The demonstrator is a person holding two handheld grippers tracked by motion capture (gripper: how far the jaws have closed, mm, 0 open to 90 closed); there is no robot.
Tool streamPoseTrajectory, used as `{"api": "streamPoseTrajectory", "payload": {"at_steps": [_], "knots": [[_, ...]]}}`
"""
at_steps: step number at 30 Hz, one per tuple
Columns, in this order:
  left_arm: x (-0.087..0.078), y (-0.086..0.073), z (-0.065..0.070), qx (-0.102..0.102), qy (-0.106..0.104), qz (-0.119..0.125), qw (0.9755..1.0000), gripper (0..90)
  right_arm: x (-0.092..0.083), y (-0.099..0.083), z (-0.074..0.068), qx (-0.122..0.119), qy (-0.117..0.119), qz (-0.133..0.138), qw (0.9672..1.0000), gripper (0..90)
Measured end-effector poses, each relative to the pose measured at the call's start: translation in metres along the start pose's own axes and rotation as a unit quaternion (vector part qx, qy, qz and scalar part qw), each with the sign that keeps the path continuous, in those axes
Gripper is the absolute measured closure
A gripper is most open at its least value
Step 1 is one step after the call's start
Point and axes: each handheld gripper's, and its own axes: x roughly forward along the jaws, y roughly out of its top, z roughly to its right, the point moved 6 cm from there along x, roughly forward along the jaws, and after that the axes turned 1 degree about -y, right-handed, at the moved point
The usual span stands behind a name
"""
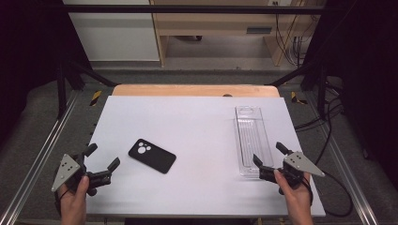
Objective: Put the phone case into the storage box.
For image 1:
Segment metal floor rail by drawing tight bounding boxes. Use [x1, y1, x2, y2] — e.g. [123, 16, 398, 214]
[0, 90, 80, 225]
[304, 92, 380, 225]

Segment yellow black tape marker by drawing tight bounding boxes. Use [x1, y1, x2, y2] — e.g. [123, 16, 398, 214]
[290, 91, 309, 106]
[89, 90, 103, 107]

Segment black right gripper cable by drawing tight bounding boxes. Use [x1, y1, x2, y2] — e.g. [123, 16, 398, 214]
[309, 170, 355, 218]

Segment clear plastic packaging tray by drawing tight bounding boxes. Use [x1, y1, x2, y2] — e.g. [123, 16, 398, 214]
[234, 105, 275, 179]

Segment white cabinet panel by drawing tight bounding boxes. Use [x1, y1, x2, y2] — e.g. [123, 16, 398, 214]
[62, 0, 161, 62]

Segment black curtain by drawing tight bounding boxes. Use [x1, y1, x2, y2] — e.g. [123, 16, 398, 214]
[0, 0, 92, 148]
[301, 0, 398, 188]

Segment black frame strut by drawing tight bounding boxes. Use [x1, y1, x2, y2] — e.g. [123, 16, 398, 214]
[55, 59, 117, 120]
[268, 59, 329, 120]

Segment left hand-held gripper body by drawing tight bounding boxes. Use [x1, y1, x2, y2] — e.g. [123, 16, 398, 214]
[51, 152, 113, 197]

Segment black horizontal frame bar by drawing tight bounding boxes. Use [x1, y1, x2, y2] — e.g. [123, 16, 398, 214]
[60, 4, 332, 15]

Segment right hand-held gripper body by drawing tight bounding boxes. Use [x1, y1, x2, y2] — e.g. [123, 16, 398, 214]
[259, 151, 326, 189]

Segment hanging black desk cables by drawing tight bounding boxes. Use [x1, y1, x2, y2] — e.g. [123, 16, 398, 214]
[273, 1, 315, 68]

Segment person's right hand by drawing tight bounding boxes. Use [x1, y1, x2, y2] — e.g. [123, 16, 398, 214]
[273, 169, 314, 217]

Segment black phone case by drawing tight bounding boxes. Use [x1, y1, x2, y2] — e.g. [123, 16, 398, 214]
[128, 138, 177, 174]

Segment black floor cables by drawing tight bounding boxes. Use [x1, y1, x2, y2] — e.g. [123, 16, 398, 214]
[294, 76, 345, 167]

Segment person's left hand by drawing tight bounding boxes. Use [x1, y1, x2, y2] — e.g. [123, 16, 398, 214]
[59, 176, 90, 217]

